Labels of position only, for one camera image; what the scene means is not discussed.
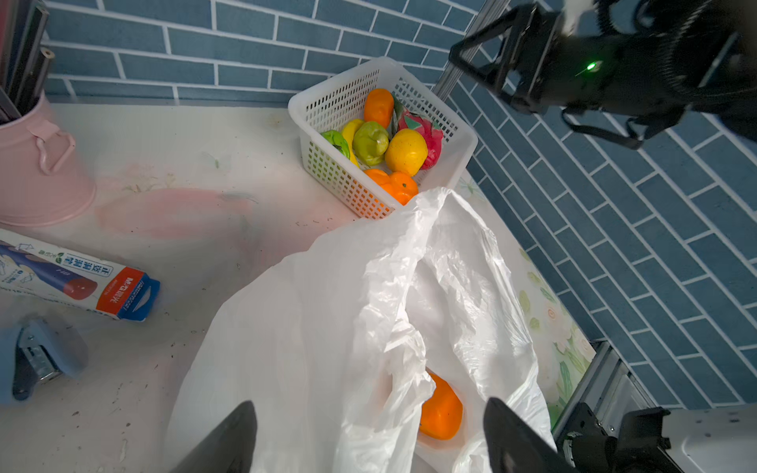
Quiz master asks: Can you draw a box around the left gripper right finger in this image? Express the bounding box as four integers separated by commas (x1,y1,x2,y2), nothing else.
483,397,577,473

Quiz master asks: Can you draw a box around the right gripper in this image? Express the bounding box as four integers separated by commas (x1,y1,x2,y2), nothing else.
449,4,688,117

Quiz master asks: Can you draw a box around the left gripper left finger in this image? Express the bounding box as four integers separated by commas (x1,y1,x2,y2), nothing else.
172,400,257,473

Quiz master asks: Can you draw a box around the orange persimmon toy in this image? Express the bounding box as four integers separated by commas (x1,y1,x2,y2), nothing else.
365,169,392,186
419,372,463,441

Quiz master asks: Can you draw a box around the pink dragon fruit toy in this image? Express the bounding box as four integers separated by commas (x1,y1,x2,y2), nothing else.
390,100,445,171

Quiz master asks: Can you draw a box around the yellow mango toy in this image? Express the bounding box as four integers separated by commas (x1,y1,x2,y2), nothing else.
384,128,429,177

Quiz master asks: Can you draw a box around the green pear toy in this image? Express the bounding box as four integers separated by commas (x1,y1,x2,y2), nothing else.
353,121,390,167

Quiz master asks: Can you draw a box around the white plastic bag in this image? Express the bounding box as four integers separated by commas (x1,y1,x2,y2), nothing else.
163,188,553,472

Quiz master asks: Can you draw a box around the round orange toy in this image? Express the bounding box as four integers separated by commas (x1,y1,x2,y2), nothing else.
380,171,419,205

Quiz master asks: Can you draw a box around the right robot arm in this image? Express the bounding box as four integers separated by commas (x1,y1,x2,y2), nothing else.
449,1,756,150

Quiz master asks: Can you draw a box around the yellow toy banana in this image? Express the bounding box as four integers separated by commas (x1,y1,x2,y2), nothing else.
341,119,365,167

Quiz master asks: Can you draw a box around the white plastic basket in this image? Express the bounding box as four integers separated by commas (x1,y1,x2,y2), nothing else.
288,57,478,219

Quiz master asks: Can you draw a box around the small blue clip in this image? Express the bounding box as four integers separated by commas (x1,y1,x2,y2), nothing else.
1,315,89,405

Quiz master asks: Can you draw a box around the pink pencil cup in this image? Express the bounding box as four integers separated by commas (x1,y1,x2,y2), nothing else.
1,96,97,227

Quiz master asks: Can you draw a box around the coloured pencils bunch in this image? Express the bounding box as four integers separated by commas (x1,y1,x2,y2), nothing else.
1,1,55,124

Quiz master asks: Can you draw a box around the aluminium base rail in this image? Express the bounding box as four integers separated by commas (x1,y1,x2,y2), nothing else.
553,343,756,472

